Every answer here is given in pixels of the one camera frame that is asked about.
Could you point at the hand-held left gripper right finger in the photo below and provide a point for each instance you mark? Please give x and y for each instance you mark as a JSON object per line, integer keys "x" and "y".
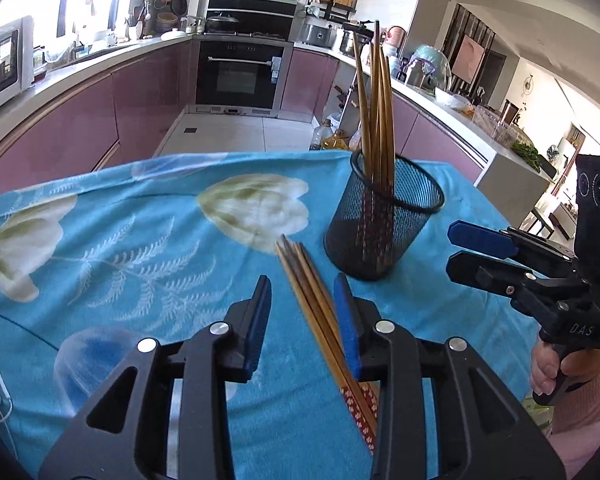
{"x": 352, "y": 330}

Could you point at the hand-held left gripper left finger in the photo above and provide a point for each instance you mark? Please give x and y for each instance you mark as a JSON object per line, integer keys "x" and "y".
{"x": 260, "y": 330}

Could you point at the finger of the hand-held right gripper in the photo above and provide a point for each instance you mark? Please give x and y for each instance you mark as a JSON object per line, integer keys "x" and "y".
{"x": 480, "y": 239}
{"x": 485, "y": 275}

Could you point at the wooden chopstick red patterned end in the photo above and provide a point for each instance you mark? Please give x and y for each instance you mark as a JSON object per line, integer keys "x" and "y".
{"x": 316, "y": 310}
{"x": 323, "y": 310}
{"x": 308, "y": 260}

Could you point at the bundle of wooden chopsticks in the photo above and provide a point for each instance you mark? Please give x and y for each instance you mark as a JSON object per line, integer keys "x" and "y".
{"x": 308, "y": 310}
{"x": 377, "y": 125}

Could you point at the black mesh utensil holder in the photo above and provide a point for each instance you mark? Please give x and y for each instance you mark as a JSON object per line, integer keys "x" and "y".
{"x": 340, "y": 240}

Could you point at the person's right forearm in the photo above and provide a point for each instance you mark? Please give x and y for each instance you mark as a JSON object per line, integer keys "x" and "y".
{"x": 590, "y": 410}

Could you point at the person's right hand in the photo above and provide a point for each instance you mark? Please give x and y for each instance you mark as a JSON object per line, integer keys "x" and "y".
{"x": 542, "y": 367}

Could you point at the green leafy vegetables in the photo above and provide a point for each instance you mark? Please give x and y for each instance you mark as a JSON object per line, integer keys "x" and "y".
{"x": 527, "y": 155}

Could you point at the clear plastic food box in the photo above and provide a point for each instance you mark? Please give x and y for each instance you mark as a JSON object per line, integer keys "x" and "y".
{"x": 497, "y": 127}

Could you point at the pink base cabinet run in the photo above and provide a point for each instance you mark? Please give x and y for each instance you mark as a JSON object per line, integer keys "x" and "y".
{"x": 430, "y": 135}
{"x": 80, "y": 110}

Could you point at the blue floral tablecloth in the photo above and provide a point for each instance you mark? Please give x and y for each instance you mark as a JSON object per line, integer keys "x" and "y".
{"x": 155, "y": 270}

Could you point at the white bowl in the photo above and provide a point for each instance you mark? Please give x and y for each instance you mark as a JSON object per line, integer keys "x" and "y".
{"x": 447, "y": 97}

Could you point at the yellow cooking oil bottle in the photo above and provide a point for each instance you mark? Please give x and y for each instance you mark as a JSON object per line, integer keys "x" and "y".
{"x": 337, "y": 141}

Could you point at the steel vacuum flask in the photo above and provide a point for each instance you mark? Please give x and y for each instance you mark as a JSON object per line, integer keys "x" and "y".
{"x": 416, "y": 72}

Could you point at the clear plastic bottle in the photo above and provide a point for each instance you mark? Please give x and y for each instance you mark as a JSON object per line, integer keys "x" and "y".
{"x": 322, "y": 132}

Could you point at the white plastic jar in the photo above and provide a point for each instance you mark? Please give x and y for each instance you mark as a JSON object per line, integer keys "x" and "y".
{"x": 395, "y": 65}

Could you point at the dark wooden slat divider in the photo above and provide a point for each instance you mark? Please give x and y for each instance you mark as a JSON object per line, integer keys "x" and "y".
{"x": 467, "y": 20}

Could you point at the pink thermos kettle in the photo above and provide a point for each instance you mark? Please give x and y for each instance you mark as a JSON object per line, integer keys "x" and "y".
{"x": 396, "y": 36}

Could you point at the narrow pink base cabinet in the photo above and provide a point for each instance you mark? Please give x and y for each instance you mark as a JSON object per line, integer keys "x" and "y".
{"x": 305, "y": 85}

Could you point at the steel stock pot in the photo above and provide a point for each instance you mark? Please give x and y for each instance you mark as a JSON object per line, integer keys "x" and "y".
{"x": 347, "y": 42}

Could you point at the black frying pan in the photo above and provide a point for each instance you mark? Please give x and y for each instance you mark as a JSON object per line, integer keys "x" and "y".
{"x": 355, "y": 25}

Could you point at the black built-in oven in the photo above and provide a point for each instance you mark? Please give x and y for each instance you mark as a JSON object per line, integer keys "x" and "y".
{"x": 240, "y": 75}

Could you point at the silver rice cooker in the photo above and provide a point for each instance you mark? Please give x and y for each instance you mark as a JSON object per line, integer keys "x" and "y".
{"x": 317, "y": 32}

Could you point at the white pot lid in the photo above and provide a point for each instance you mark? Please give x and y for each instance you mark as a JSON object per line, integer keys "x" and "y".
{"x": 174, "y": 35}

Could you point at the black wok with lid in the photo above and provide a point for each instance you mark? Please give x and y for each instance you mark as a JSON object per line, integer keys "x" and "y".
{"x": 222, "y": 22}

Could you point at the black range hood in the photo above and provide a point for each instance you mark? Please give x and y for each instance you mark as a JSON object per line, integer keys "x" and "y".
{"x": 260, "y": 10}

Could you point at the small black skillet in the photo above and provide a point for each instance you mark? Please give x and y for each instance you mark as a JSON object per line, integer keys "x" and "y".
{"x": 179, "y": 4}

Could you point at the white microwave oven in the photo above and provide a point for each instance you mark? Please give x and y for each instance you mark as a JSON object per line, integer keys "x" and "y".
{"x": 0, "y": 65}

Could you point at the round wall clock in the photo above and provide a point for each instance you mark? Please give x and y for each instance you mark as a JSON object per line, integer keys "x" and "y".
{"x": 528, "y": 85}

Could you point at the pink framed wall picture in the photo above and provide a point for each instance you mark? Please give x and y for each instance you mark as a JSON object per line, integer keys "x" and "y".
{"x": 467, "y": 57}

